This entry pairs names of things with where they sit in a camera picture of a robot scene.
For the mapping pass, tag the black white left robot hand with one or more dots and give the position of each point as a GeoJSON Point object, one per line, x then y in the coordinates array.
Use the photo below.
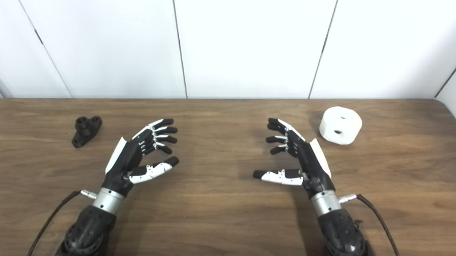
{"type": "Point", "coordinates": [120, 166]}

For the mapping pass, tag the round white plastic piece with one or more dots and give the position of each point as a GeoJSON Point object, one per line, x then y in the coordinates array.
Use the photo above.
{"type": "Point", "coordinates": [336, 124]}

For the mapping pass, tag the black plastic holder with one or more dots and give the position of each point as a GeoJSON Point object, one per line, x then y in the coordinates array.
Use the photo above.
{"type": "Point", "coordinates": [84, 132]}

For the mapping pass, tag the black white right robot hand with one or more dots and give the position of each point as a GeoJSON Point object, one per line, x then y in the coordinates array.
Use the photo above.
{"type": "Point", "coordinates": [315, 171]}

